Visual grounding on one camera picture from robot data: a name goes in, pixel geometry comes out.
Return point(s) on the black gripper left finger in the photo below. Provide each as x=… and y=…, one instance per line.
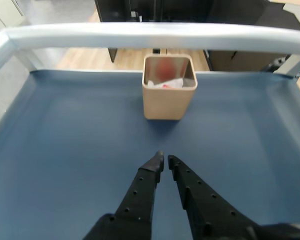
x=137, y=200

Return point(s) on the light grey metal frame rail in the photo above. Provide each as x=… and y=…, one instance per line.
x=140, y=35

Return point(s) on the dark drawer cabinet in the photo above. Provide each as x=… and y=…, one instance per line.
x=240, y=60

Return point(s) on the dark table mat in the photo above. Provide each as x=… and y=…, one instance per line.
x=65, y=137

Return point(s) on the white crumpled tissue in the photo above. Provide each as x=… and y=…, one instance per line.
x=175, y=83

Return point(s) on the square metal box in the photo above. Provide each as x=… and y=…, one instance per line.
x=165, y=105

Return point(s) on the white cabinet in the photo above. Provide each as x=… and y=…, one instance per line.
x=2, y=12

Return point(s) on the black desk furniture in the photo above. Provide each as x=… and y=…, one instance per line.
x=120, y=10

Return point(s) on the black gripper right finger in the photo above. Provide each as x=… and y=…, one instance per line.
x=210, y=207

